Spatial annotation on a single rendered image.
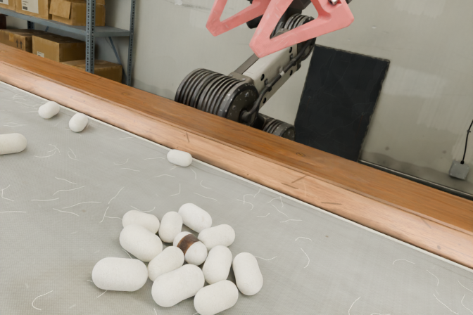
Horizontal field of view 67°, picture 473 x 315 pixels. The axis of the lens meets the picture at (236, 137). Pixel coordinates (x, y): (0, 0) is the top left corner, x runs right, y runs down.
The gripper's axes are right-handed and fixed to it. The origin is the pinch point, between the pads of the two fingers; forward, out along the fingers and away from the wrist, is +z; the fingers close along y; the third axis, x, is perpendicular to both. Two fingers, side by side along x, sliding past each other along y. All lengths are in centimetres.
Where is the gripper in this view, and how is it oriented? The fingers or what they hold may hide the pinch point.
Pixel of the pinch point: (236, 34)
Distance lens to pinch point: 33.0
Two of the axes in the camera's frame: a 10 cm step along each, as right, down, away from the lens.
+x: -5.8, -5.7, -5.8
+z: -7.0, 7.2, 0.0
